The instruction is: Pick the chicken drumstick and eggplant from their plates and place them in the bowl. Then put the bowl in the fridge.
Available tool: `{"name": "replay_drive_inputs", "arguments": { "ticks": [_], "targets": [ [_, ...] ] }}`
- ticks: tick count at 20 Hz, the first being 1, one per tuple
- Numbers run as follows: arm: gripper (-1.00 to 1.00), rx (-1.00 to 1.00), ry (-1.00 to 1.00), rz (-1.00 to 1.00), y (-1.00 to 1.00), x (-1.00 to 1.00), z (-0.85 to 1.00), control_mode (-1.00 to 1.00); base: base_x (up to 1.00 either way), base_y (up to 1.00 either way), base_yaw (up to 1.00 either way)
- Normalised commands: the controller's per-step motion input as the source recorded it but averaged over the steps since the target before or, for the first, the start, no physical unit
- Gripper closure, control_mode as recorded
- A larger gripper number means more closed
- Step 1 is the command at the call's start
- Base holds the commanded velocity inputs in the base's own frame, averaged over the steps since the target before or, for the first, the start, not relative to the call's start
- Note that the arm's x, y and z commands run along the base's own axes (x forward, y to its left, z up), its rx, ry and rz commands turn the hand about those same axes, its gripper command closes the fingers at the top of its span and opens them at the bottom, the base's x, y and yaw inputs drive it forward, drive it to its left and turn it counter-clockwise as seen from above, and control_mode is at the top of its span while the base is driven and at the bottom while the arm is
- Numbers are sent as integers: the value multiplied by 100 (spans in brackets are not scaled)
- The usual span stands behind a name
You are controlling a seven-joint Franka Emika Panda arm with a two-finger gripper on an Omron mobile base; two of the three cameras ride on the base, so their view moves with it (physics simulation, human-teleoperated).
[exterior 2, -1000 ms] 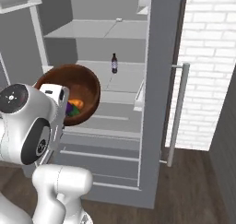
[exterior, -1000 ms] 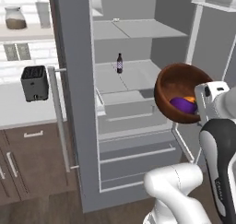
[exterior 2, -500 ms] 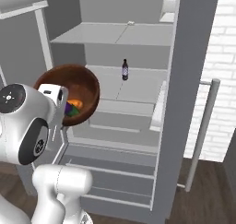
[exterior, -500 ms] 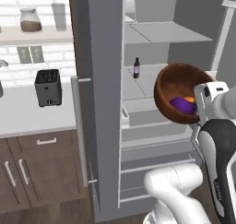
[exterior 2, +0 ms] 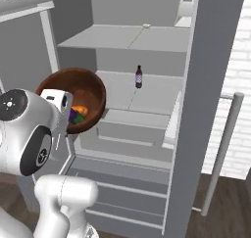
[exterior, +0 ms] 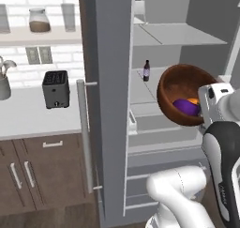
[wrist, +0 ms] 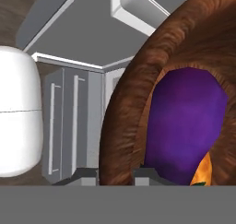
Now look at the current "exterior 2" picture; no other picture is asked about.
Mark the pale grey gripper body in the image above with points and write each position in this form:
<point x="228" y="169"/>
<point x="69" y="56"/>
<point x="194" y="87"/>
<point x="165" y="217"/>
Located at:
<point x="65" y="121"/>

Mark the purple eggplant with green stem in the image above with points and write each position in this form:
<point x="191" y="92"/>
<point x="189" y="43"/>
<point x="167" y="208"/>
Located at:
<point x="75" y="117"/>

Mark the brown wooden bowl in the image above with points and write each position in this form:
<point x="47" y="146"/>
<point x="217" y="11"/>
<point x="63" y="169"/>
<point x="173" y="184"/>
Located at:
<point x="86" y="88"/>

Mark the small white round item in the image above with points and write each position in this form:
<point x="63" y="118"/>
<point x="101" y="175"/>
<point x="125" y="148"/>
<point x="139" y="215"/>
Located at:
<point x="146" y="25"/>

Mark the pale grey fridge crisper drawer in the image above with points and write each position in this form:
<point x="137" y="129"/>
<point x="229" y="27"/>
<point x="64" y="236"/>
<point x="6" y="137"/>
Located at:
<point x="130" y="134"/>

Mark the orange chicken drumstick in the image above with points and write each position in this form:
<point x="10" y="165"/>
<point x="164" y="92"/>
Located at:
<point x="80" y="110"/>

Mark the grey fridge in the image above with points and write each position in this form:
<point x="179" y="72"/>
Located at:
<point x="137" y="52"/>

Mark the grey fridge door with shelf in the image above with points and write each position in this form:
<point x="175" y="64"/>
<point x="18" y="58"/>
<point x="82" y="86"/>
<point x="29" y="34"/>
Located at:
<point x="23" y="52"/>

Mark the long grey fridge shelf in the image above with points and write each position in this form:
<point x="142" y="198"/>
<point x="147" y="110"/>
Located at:
<point x="130" y="39"/>

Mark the short grey fridge shelf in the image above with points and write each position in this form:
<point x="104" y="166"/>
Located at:
<point x="153" y="95"/>

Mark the dark purple glass bottle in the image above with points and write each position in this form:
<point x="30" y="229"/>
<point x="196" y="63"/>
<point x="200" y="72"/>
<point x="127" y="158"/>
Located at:
<point x="139" y="77"/>

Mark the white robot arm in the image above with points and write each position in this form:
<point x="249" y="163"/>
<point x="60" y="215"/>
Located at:
<point x="29" y="140"/>

